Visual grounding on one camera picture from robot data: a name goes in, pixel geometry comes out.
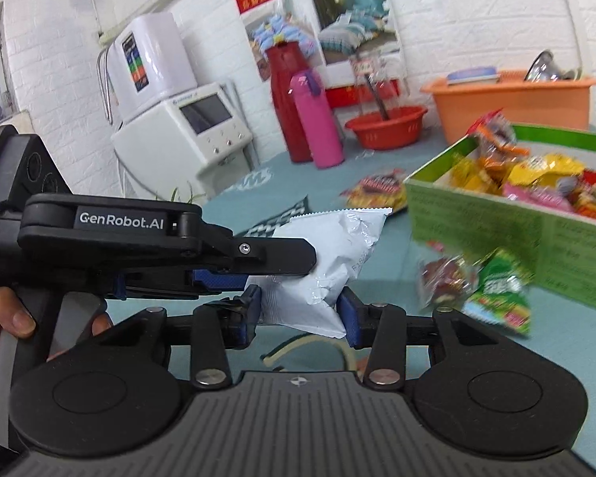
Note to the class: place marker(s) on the bedding wall poster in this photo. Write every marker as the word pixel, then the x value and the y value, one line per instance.
pixel 347 20

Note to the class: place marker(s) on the white appliance with screen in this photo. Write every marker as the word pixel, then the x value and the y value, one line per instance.
pixel 179 144

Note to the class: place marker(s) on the pink bottle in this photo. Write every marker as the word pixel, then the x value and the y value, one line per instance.
pixel 318 124

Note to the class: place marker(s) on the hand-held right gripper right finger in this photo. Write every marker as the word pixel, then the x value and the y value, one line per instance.
pixel 350 318

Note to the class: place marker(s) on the clear pitcher with red label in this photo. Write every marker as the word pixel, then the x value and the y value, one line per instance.
pixel 377 84

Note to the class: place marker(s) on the jar with blue lid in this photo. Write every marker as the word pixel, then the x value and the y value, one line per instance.
pixel 472 76

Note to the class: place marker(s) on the red thermos jug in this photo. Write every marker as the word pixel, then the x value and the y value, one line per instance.
pixel 283 109

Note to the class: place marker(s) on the green snack packet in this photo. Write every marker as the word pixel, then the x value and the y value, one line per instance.
pixel 501 293

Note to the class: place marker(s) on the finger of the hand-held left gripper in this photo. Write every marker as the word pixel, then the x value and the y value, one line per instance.
pixel 278 257
pixel 218 280

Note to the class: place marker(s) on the red and yellow snack packet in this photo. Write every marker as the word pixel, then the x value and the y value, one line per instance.
pixel 377 190

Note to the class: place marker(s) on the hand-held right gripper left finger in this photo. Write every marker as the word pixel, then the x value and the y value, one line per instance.
pixel 252 318

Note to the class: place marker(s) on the person's left hand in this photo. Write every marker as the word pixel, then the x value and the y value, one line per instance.
pixel 10 313

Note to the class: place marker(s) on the silver snack packet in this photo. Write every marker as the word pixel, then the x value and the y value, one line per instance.
pixel 328 253

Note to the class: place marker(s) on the pile of snack packets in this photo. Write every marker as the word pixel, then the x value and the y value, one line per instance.
pixel 541 169

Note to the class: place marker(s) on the green cardboard box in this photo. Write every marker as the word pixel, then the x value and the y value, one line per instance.
pixel 477 218

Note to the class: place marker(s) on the beige rubber tube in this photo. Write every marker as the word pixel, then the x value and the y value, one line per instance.
pixel 278 353

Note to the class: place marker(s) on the red plastic basin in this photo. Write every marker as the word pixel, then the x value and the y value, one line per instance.
pixel 385 131

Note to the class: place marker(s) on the steel bowl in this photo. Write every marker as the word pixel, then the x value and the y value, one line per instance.
pixel 546 67

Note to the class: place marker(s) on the brown clear snack packet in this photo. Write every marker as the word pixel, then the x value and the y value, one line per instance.
pixel 444 280

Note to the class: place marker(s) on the orange plastic basin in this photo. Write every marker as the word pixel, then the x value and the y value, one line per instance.
pixel 516 104

